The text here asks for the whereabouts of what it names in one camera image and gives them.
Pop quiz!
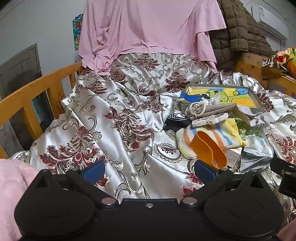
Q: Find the yellow striped towel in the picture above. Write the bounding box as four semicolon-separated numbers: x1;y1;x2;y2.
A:
176;118;248;159

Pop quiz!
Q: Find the bag of green pieces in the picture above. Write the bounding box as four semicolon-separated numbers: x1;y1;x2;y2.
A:
235;117;265;139

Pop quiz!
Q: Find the orange cup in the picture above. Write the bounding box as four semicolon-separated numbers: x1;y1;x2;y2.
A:
190;130;228;169

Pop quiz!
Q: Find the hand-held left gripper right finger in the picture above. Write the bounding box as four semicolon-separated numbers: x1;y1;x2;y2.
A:
181;160;261;207

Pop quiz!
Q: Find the colourful printed cloth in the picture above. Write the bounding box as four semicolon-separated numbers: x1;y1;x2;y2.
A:
261;46;296;80

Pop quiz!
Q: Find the pink bed sheet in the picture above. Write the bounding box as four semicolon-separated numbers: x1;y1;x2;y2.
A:
78;0;227;76

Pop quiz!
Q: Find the navy striped sock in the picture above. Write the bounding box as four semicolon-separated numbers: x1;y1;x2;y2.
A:
163;113;192;131

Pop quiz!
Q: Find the grey cabinet door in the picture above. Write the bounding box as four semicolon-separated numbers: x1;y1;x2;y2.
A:
0;44;55;144

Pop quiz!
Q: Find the grey face mask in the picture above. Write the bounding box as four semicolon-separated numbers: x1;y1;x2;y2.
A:
239;153;274;173

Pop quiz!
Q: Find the wooden bed rail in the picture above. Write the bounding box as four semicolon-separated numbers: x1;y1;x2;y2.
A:
0;61;83;159

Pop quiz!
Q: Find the orange white medicine box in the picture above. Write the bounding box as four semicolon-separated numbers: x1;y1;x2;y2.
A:
225;148;243;168

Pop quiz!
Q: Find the pink fluffy blanket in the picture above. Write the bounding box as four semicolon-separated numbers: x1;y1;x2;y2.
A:
0;158;41;241

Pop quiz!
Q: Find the beige rolled cloth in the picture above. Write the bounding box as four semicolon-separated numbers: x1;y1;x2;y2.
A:
186;102;238;121

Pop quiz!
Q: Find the floral satin bedspread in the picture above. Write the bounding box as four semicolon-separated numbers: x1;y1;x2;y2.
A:
10;53;296;232

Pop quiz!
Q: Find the cartoon picture box lid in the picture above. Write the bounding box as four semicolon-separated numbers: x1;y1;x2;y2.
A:
179;84;265;116

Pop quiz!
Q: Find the teal patterned wall poster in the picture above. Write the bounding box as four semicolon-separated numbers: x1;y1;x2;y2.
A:
72;13;84;51

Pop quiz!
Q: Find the brown quilted jacket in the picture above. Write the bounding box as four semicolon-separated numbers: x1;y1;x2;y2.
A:
209;0;277;71

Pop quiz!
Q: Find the grey cloth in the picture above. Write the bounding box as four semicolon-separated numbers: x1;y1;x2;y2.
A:
247;111;271;127

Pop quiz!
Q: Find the white crumpled cloth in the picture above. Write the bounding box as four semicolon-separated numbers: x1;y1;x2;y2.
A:
208;95;222;106

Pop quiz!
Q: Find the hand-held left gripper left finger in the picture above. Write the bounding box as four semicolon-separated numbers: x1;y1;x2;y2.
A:
38;160;118;208

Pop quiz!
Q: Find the white air conditioner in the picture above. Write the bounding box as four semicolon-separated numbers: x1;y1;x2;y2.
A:
252;5;288;39

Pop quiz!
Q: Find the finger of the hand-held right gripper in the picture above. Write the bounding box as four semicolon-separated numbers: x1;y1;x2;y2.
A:
270;157;296;199

